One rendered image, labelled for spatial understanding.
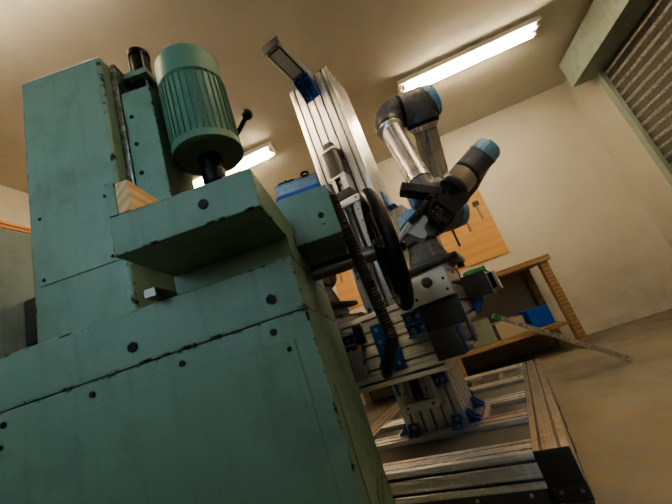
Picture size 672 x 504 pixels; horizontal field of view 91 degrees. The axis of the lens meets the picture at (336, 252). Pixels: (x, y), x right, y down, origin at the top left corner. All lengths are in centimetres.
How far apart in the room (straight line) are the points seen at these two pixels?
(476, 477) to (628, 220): 382
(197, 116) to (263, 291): 53
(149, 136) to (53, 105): 26
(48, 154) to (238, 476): 84
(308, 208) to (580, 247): 391
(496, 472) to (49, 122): 148
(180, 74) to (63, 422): 79
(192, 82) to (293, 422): 82
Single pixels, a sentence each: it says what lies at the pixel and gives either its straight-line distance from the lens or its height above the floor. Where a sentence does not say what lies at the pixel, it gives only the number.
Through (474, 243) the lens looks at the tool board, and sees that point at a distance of 410.
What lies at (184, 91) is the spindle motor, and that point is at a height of 134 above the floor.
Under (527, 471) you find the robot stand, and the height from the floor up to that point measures 18.
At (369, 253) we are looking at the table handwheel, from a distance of 74.
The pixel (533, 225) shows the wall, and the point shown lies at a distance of 431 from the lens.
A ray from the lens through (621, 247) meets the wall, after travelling 455.
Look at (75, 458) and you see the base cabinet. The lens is 70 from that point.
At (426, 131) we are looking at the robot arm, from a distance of 129.
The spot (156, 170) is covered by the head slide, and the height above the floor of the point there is 116.
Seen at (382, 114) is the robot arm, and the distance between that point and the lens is 125.
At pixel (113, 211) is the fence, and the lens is 56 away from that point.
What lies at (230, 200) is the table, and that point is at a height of 86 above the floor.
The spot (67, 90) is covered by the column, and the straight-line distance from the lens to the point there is 115.
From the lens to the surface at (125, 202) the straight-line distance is 55.
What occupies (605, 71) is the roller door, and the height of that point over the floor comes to 231.
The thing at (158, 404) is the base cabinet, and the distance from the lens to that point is 61.
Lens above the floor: 63
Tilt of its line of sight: 16 degrees up
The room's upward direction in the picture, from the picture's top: 19 degrees counter-clockwise
